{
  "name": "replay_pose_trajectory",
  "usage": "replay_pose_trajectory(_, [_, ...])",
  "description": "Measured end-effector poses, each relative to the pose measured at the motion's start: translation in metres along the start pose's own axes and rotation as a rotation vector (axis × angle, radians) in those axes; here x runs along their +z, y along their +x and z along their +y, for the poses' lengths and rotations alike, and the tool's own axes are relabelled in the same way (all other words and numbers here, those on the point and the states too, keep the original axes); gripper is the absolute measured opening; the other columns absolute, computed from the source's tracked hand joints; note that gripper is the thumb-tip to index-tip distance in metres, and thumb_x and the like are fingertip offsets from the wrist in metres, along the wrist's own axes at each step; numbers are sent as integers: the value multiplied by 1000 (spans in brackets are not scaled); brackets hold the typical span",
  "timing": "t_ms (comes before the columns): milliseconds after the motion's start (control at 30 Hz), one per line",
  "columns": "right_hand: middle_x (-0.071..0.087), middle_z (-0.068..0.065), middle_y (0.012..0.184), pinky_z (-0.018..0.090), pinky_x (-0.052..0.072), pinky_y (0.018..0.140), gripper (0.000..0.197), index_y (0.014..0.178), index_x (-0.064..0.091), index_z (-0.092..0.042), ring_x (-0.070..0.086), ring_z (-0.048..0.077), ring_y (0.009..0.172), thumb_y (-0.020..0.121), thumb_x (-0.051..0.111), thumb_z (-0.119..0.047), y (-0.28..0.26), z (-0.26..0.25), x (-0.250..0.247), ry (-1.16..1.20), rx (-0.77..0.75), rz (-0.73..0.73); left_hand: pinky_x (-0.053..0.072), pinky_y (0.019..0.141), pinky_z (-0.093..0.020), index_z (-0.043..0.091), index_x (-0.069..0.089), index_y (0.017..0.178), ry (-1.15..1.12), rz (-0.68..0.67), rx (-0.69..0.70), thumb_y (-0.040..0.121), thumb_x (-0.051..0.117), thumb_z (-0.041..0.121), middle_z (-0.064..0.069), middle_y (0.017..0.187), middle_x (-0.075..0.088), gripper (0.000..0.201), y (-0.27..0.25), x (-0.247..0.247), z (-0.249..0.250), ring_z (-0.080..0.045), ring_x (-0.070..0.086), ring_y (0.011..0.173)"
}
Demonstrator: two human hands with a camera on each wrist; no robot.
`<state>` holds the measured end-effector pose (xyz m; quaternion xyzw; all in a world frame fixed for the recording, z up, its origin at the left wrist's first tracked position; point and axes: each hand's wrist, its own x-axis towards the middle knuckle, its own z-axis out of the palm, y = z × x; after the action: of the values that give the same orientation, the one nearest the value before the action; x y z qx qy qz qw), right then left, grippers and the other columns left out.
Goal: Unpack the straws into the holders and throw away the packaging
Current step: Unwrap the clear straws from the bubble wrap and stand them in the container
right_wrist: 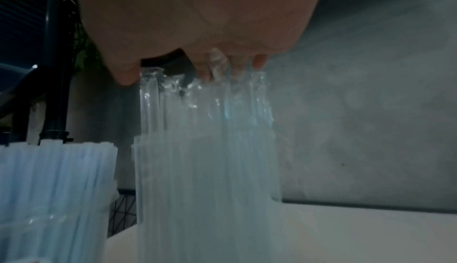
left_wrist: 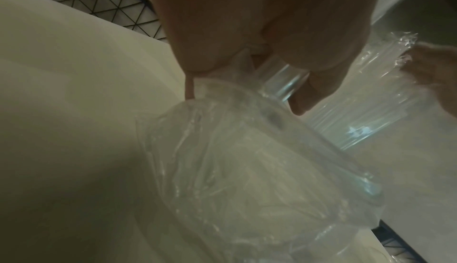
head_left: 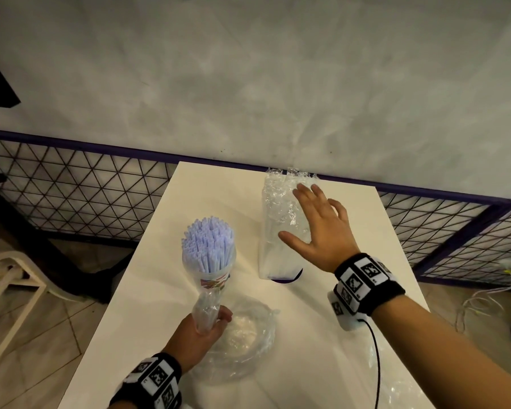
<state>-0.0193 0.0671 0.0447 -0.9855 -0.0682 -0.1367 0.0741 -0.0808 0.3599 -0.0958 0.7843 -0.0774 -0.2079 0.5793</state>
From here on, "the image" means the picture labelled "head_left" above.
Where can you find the person's right hand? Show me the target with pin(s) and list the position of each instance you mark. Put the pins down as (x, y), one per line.
(328, 238)

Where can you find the round clear plastic cup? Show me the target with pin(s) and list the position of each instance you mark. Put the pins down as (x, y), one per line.
(193, 268)

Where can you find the white plastic chair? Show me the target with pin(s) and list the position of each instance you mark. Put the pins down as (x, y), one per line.
(13, 256)

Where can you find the clear plastic wrap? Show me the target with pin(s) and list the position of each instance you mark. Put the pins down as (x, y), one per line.
(404, 391)

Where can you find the small bunch of blue straws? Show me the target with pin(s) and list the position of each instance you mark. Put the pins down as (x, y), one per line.
(208, 242)

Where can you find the pack of clear straws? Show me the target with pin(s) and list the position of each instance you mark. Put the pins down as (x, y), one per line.
(238, 336)

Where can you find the small black round object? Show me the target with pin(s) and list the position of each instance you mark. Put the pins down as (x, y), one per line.
(289, 280)

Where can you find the black right wristband with markers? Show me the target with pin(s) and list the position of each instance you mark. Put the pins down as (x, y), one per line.
(366, 285)

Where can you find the person's right forearm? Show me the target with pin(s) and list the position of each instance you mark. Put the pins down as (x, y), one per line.
(451, 357)

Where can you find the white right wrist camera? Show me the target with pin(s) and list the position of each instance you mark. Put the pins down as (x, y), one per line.
(345, 321)

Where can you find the person's left forearm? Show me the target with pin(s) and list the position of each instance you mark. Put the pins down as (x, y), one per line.
(122, 405)

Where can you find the clear square plastic box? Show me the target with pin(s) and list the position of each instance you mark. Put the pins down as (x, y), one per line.
(272, 264)

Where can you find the person's left hand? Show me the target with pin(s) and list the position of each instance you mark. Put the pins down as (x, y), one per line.
(187, 345)

